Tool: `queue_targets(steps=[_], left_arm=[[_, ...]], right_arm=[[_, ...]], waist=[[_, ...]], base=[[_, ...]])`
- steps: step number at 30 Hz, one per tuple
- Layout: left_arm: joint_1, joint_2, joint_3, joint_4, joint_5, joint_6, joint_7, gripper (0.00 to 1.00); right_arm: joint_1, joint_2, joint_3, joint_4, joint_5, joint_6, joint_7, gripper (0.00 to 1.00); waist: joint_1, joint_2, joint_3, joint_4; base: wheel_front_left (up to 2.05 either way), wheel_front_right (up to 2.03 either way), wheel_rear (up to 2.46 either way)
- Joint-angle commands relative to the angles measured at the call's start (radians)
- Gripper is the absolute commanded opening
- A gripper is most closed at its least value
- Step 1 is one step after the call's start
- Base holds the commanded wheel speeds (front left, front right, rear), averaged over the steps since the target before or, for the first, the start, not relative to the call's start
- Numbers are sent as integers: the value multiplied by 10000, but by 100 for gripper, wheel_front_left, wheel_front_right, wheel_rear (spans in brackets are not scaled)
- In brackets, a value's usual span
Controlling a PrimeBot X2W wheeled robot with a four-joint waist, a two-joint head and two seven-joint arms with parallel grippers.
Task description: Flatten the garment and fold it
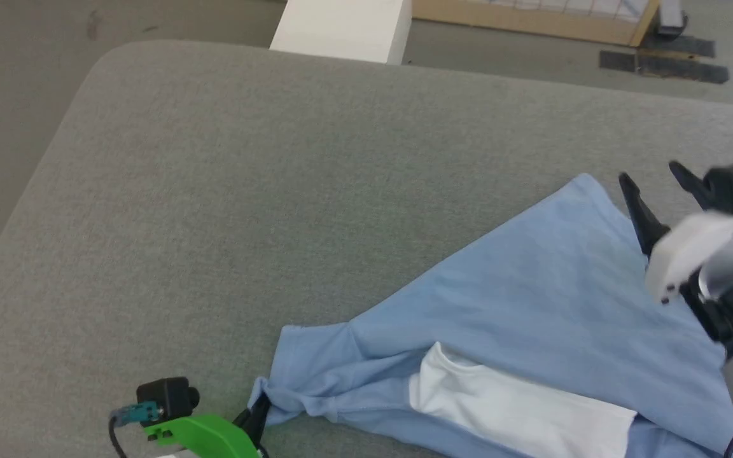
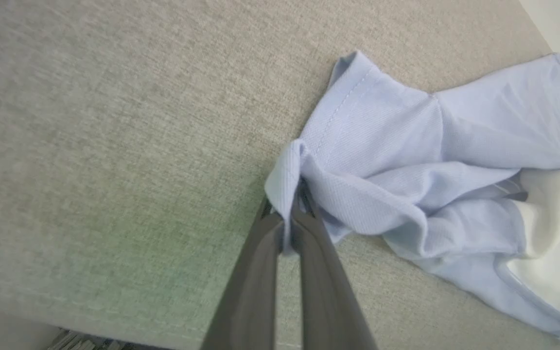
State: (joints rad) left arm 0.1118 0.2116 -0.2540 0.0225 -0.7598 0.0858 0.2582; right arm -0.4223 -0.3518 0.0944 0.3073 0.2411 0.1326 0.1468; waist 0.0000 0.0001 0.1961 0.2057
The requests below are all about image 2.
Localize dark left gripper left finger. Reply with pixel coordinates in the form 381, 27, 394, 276
201, 196, 285, 350

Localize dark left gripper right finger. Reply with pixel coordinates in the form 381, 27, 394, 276
290, 184, 378, 350

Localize light blue and white garment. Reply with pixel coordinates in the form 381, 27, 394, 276
264, 50, 560, 350

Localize grey fabric sofa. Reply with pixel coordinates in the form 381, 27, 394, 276
0, 0, 560, 350

